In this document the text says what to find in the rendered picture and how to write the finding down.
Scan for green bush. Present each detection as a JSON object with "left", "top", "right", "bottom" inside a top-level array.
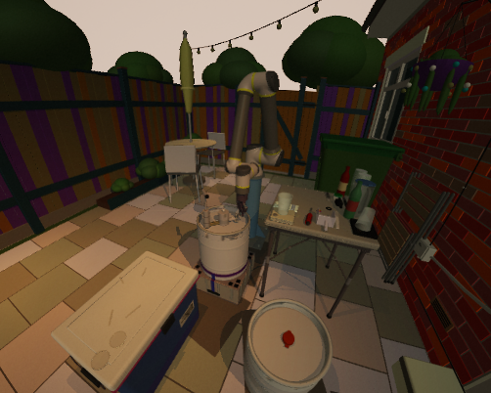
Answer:
[
  {"left": 110, "top": 177, "right": 134, "bottom": 194},
  {"left": 135, "top": 157, "right": 165, "bottom": 180}
]

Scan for wooden tray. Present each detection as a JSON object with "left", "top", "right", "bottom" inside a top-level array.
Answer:
[{"left": 268, "top": 208, "right": 296, "bottom": 225}]

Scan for black cable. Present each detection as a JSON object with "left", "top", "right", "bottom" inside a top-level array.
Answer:
[{"left": 427, "top": 0, "right": 491, "bottom": 393}]

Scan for grey electrical box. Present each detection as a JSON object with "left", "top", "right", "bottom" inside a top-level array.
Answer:
[{"left": 416, "top": 239, "right": 439, "bottom": 264}]

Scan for grey roof eave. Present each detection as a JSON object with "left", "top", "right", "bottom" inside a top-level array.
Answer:
[{"left": 362, "top": 0, "right": 431, "bottom": 70}]

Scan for dark green tree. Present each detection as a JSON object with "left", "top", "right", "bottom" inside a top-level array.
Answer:
[
  {"left": 0, "top": 0, "right": 94, "bottom": 75},
  {"left": 281, "top": 16, "right": 386, "bottom": 88},
  {"left": 201, "top": 46, "right": 268, "bottom": 88},
  {"left": 107, "top": 51, "right": 175, "bottom": 86}
]

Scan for blue cooler with cream lid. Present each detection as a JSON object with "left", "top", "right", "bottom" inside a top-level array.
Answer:
[{"left": 50, "top": 250, "right": 201, "bottom": 393}]

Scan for striped wooden fence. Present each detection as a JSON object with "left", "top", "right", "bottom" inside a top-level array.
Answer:
[{"left": 0, "top": 61, "right": 378, "bottom": 258}]

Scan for olive folded parasol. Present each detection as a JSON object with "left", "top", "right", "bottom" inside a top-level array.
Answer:
[{"left": 178, "top": 29, "right": 196, "bottom": 141}]

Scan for string of lights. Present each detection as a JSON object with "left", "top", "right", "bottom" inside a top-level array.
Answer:
[{"left": 181, "top": 0, "right": 324, "bottom": 57}]

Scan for green bottle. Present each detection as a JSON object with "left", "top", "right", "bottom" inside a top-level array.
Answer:
[{"left": 343, "top": 182, "right": 364, "bottom": 221}]

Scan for black tray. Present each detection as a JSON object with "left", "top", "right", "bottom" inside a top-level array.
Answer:
[{"left": 348, "top": 217, "right": 380, "bottom": 240}]

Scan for brown planter bed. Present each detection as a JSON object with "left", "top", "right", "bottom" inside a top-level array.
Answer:
[{"left": 95, "top": 176, "right": 169, "bottom": 211}]

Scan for round beige patio table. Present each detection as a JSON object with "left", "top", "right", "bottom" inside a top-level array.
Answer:
[{"left": 163, "top": 138, "right": 217, "bottom": 181}]

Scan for white patio chair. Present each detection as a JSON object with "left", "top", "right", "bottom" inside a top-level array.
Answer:
[
  {"left": 199, "top": 131, "right": 229, "bottom": 179},
  {"left": 162, "top": 144, "right": 204, "bottom": 205}
]

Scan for green wheelie bin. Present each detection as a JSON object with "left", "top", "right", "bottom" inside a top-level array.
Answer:
[{"left": 314, "top": 132, "right": 406, "bottom": 195}]

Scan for white framed window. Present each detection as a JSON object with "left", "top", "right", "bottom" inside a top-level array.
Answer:
[{"left": 367, "top": 52, "right": 411, "bottom": 143}]

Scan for grey steel keg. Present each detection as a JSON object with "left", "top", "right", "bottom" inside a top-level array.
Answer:
[{"left": 243, "top": 298, "right": 334, "bottom": 393}]

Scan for red bottle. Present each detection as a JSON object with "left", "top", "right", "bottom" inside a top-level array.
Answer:
[{"left": 336, "top": 165, "right": 352, "bottom": 198}]

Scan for beige folding table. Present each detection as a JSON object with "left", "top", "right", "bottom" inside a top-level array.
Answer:
[{"left": 258, "top": 181, "right": 381, "bottom": 320}]

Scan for beige cinder block stand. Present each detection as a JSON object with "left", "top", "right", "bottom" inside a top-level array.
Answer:
[{"left": 196, "top": 251, "right": 257, "bottom": 305}]

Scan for white paper napkins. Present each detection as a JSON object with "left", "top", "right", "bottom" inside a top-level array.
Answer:
[{"left": 315, "top": 212, "right": 341, "bottom": 231}]

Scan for dark wall vent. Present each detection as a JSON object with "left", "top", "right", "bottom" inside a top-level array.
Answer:
[{"left": 428, "top": 297, "right": 454, "bottom": 329}]

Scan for purple hanging flower basket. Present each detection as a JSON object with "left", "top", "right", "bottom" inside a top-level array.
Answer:
[{"left": 404, "top": 48, "right": 474, "bottom": 116}]

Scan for cream party keg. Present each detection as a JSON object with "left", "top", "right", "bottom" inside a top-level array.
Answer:
[{"left": 196, "top": 209, "right": 253, "bottom": 281}]

